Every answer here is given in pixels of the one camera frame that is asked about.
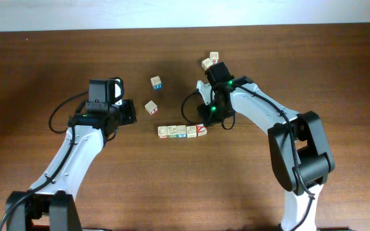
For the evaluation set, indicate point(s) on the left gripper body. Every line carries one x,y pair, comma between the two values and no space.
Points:
126,113

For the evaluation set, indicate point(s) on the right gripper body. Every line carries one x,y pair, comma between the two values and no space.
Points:
212,113

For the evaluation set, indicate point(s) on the block with red X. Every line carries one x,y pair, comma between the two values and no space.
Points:
201,130

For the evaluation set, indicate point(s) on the block with car picture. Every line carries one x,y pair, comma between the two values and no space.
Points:
182,131

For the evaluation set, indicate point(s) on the block with C red side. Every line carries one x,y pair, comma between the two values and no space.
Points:
162,132

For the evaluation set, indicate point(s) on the block with green side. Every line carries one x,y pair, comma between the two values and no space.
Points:
172,131

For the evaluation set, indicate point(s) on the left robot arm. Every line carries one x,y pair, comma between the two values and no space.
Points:
49,203

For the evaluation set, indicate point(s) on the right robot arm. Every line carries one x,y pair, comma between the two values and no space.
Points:
300,154

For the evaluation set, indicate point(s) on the block with N red side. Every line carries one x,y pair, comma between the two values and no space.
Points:
151,107

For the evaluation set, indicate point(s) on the block with blue side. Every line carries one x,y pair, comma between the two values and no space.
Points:
156,82

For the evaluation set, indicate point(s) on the block red side far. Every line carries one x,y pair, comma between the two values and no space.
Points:
206,63

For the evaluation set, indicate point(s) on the farthest block red side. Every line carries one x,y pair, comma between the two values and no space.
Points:
214,56

